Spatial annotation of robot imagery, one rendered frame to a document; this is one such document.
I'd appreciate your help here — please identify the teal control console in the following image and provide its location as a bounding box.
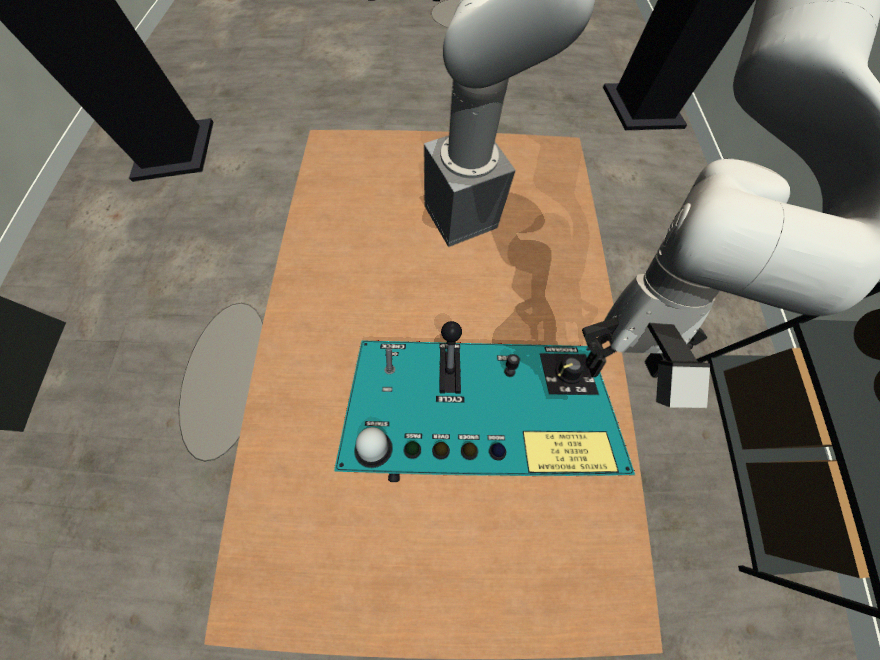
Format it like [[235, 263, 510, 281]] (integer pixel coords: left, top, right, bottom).
[[334, 321, 635, 482]]

